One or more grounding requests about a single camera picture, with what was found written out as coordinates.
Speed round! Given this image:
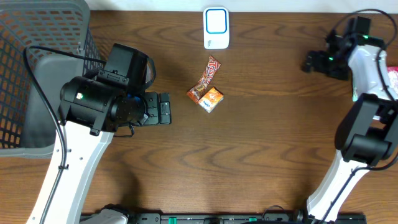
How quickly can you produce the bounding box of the orange small snack packet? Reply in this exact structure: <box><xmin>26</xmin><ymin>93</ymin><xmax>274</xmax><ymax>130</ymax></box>
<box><xmin>198</xmin><ymin>87</ymin><xmax>224</xmax><ymax>113</ymax></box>

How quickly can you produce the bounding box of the red chocolate bar wrapper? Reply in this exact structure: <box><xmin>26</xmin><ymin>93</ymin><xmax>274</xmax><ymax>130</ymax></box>
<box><xmin>187</xmin><ymin>56</ymin><xmax>221</xmax><ymax>104</ymax></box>

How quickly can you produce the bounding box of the red purple snack bag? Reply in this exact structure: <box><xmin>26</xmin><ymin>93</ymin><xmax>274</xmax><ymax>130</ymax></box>
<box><xmin>387</xmin><ymin>67</ymin><xmax>398</xmax><ymax>94</ymax></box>

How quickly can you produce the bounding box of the teal snack wrapper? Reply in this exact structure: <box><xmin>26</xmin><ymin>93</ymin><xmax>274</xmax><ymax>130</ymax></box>
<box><xmin>352</xmin><ymin>87</ymin><xmax>358</xmax><ymax>102</ymax></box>

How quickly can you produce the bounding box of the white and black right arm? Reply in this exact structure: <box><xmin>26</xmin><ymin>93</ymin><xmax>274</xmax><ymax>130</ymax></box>
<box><xmin>294</xmin><ymin>12</ymin><xmax>397</xmax><ymax>223</ymax></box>

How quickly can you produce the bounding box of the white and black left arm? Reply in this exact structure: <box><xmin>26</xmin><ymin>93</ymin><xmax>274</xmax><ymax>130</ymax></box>
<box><xmin>28</xmin><ymin>68</ymin><xmax>171</xmax><ymax>223</ymax></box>

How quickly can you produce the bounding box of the white barcode scanner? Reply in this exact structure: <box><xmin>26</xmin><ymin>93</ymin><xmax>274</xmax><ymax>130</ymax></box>
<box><xmin>203</xmin><ymin>6</ymin><xmax>230</xmax><ymax>50</ymax></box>

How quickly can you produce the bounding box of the dark grey plastic basket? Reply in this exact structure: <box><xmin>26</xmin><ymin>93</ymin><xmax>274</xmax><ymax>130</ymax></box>
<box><xmin>1</xmin><ymin>0</ymin><xmax>101</xmax><ymax>159</ymax></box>

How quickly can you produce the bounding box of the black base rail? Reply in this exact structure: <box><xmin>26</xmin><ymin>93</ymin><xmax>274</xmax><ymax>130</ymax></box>
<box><xmin>80</xmin><ymin>212</ymin><xmax>368</xmax><ymax>224</ymax></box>

